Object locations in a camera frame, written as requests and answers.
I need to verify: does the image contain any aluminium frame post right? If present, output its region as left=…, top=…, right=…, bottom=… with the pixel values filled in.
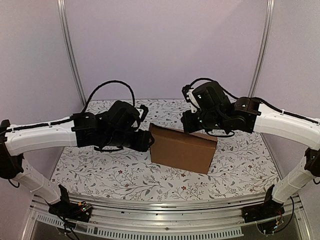
left=248, top=0, right=275, bottom=97

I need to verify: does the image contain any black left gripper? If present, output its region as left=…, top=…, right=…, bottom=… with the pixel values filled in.
left=103, top=128, right=155, bottom=152

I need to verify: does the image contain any floral patterned table mat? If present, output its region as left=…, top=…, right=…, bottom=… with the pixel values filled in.
left=48, top=99, right=283, bottom=201

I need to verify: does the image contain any aluminium frame post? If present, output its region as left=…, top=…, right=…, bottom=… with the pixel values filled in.
left=56, top=0, right=86, bottom=106
left=248, top=0, right=275, bottom=97

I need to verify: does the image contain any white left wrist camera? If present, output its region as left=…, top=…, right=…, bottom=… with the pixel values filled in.
left=136, top=104, right=149, bottom=123

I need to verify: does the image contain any brown cardboard box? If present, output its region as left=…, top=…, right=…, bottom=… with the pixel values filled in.
left=149, top=123, right=218, bottom=175

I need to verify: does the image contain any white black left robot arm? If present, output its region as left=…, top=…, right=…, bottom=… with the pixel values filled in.
left=0, top=100, right=154, bottom=217

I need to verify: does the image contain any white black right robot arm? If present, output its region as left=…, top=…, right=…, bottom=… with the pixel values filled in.
left=181, top=78, right=320, bottom=218

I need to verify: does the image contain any aluminium front rail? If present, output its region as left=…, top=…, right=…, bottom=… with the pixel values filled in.
left=21, top=193, right=313, bottom=240

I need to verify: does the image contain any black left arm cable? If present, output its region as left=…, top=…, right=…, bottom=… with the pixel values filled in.
left=79, top=79, right=137, bottom=118

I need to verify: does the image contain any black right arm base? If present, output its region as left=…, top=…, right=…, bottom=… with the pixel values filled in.
left=241, top=199, right=285, bottom=223

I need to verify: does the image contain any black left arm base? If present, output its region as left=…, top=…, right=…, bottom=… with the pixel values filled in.
left=48, top=200, right=93, bottom=223

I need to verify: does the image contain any aluminium frame post left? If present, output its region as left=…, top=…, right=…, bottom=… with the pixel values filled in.
left=56, top=0, right=86, bottom=106

